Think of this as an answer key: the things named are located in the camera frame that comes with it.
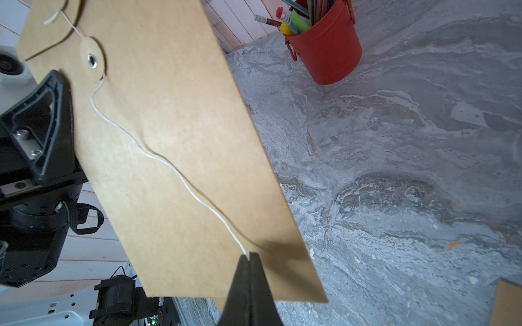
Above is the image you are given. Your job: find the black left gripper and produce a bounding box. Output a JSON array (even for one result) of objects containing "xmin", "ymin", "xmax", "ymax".
[{"xmin": 1, "ymin": 70, "xmax": 88, "ymax": 287}]

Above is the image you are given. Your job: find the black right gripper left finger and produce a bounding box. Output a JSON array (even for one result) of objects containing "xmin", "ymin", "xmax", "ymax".
[{"xmin": 217, "ymin": 255, "xmax": 250, "ymax": 326}]

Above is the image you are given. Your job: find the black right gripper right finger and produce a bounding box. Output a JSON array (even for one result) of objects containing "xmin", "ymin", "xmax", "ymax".
[{"xmin": 250, "ymin": 252, "xmax": 284, "ymax": 326}]

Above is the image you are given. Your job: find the brown kraft file bag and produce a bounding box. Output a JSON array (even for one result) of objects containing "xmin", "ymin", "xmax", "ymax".
[
  {"xmin": 489, "ymin": 279, "xmax": 522, "ymax": 326},
  {"xmin": 16, "ymin": 1, "xmax": 328, "ymax": 302}
]

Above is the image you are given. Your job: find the red metal pen bucket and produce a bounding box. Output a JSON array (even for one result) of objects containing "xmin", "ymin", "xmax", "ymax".
[{"xmin": 285, "ymin": 1, "xmax": 362, "ymax": 85}]

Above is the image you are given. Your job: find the bundle of pens and pencils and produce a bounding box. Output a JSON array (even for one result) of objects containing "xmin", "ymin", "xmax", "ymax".
[{"xmin": 254, "ymin": 0, "xmax": 336, "ymax": 36}]

